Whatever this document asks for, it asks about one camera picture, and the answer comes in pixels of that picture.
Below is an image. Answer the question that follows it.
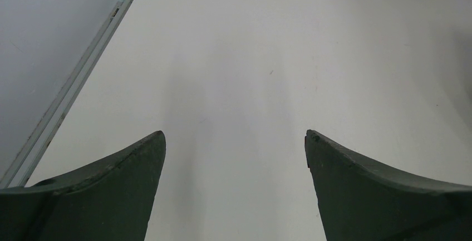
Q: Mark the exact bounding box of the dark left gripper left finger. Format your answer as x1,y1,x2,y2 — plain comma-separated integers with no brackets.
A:
1,131,166,240

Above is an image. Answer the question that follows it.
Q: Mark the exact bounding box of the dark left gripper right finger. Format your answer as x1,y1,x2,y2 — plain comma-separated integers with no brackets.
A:
304,130,471,240

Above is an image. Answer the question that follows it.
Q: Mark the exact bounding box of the aluminium frame rail left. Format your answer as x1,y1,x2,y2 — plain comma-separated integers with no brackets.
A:
1,0,133,188

